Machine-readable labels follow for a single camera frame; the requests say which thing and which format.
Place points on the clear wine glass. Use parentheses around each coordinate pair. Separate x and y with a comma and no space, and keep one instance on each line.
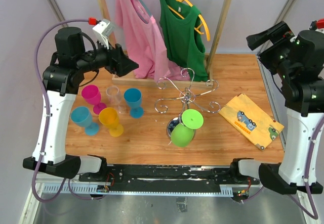
(115,99)

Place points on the yellow plastic wine glass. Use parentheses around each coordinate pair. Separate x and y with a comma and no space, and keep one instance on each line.
(110,119)

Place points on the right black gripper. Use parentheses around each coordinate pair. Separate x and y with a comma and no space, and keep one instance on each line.
(277,32)

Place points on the wooden clothes rack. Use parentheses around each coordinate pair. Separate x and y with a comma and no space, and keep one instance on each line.
(130,79)

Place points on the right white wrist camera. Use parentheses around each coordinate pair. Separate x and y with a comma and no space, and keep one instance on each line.
(317,25)

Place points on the magenta plastic wine glass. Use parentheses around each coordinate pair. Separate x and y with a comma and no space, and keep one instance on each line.
(92,96)

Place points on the green tank top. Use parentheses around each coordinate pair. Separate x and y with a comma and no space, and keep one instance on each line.
(184,46)

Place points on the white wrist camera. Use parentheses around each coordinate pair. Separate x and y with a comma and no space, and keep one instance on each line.
(102,30)
(317,25)

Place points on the pink t-shirt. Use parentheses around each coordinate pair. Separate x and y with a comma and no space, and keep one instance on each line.
(145,44)

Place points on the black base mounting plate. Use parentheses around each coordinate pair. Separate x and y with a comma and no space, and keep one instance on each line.
(167,178)

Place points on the blue wine glass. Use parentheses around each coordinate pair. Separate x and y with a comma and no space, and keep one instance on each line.
(82,117)
(133,98)

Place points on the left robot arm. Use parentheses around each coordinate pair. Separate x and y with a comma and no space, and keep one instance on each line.
(60,84)

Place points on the yellow clothes hanger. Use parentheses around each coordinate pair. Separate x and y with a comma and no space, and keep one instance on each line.
(202,27)

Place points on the green plastic wine glass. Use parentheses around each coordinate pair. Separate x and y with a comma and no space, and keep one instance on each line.
(183,133)

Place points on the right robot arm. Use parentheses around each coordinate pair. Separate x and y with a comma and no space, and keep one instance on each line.
(298,60)

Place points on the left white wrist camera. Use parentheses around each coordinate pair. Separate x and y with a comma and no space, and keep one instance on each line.
(102,30)

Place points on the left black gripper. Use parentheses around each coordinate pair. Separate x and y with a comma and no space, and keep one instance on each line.
(119,63)

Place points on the chrome wine glass rack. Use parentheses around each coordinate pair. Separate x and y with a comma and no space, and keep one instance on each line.
(186,97)

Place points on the aluminium frame rail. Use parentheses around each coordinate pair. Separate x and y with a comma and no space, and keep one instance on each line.
(266,173)

